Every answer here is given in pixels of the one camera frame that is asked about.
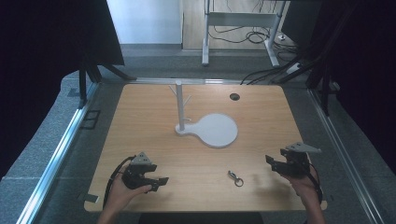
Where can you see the white power strip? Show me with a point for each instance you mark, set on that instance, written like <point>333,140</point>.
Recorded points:
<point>294,67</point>

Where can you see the grey tape strip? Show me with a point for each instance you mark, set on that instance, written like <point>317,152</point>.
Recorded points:
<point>88,197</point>

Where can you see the black tripod stand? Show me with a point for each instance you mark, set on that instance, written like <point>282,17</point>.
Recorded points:
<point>90,71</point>

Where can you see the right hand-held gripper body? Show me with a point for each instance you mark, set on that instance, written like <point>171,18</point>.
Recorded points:
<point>298,160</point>

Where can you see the black rectangular floor bracket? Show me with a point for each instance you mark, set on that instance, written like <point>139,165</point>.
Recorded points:
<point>90,119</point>

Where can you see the white tree-shaped hanger stand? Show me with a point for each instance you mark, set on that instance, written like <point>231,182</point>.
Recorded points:
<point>214,130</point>

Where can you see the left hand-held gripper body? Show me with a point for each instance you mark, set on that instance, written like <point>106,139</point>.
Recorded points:
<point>136,174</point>

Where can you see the aluminium rail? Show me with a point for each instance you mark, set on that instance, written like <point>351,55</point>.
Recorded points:
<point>342,155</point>
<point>186,81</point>
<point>53,161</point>

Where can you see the black curtain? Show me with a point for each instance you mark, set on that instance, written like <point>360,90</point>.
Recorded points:
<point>358,62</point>
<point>46,62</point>

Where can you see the white metal desk frame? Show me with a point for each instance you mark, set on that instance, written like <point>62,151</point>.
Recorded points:
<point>239,19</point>

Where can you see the person's left hand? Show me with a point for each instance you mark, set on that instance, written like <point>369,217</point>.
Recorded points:
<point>123,193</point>

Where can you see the person's right hand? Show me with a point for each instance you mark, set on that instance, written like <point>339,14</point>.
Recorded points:
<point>303,186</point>

